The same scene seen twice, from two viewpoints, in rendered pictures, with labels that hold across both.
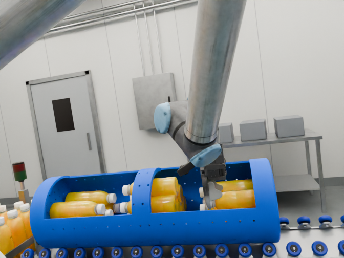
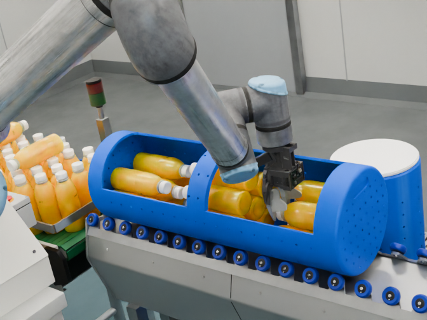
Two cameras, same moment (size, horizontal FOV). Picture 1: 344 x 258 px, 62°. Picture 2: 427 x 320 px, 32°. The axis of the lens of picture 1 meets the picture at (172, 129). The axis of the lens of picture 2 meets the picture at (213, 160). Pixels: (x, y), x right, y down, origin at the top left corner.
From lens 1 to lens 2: 1.16 m
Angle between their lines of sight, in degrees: 33
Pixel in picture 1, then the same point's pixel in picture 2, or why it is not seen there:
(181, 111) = not seen: hidden behind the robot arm
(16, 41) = (20, 108)
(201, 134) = (218, 159)
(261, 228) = (320, 258)
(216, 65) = (192, 122)
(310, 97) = not seen: outside the picture
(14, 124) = not seen: outside the picture
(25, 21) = (23, 99)
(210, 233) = (268, 248)
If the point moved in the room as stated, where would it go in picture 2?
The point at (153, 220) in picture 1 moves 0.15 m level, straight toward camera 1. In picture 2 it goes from (208, 220) to (189, 249)
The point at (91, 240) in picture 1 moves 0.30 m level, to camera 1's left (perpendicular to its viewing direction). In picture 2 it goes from (150, 223) to (68, 216)
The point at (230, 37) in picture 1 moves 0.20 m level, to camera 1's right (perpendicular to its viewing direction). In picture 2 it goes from (192, 108) to (290, 108)
